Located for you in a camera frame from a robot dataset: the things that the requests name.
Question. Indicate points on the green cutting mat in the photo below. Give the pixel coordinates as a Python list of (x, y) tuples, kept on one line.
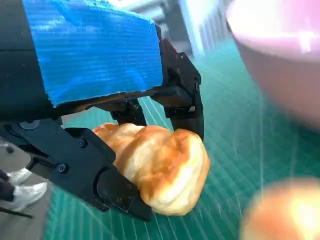
[(225, 162)]

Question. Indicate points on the white grilled cabinet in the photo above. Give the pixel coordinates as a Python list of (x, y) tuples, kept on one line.
[(210, 32)]

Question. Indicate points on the person with white shoes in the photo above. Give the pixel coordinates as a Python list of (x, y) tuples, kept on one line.
[(27, 192)]

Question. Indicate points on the pink bowl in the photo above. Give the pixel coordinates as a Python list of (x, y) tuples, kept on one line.
[(275, 62)]

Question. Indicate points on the black stand leg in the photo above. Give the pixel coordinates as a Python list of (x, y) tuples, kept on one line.
[(15, 212)]

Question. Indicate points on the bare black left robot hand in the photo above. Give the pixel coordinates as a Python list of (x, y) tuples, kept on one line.
[(87, 62)]

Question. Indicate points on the round toy bread bun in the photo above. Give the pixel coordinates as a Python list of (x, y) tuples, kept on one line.
[(287, 215)]

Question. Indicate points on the long twisted toy bread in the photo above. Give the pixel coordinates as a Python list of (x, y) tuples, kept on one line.
[(170, 170)]

